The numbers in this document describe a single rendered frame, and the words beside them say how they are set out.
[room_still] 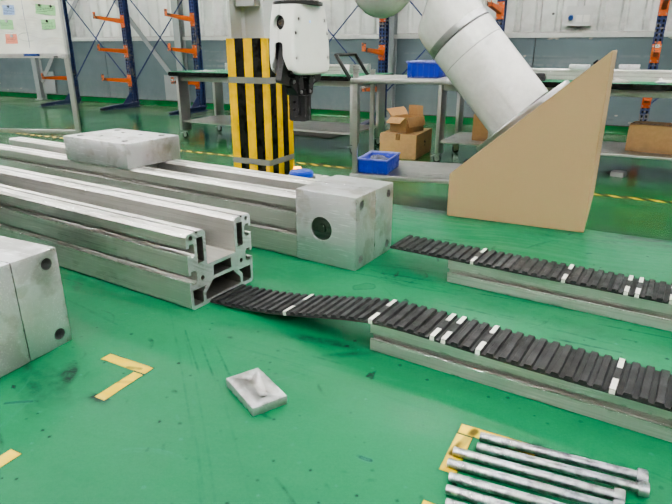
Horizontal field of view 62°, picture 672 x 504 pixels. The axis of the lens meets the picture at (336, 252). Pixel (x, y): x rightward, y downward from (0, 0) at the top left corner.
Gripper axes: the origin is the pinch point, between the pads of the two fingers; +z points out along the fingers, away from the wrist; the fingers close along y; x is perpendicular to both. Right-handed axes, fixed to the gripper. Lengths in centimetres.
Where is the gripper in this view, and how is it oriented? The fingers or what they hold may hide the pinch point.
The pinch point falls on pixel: (299, 107)
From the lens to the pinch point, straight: 92.3
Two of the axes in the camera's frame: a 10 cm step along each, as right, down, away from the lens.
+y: 5.3, -2.9, 7.9
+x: -8.5, -1.8, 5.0
